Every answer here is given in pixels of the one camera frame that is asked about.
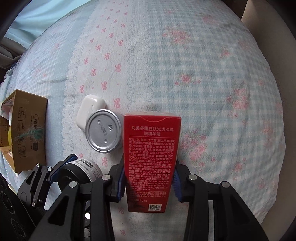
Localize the checked floral bed sheet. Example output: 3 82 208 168
0 0 286 241

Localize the white lidded jar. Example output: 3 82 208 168
8 108 13 126

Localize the white earbuds case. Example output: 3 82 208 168
76 94 106 132

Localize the light blue curtain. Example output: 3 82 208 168
5 0 88 49

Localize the yellow tape roll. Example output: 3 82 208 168
8 126 13 147

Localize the black lidded jar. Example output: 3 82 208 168
57 158 103 191

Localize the brown cardboard box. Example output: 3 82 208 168
1 89 48 173

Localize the red carton box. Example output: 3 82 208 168
123 112 182 213

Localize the silver and red can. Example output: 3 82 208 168
85 109 123 154

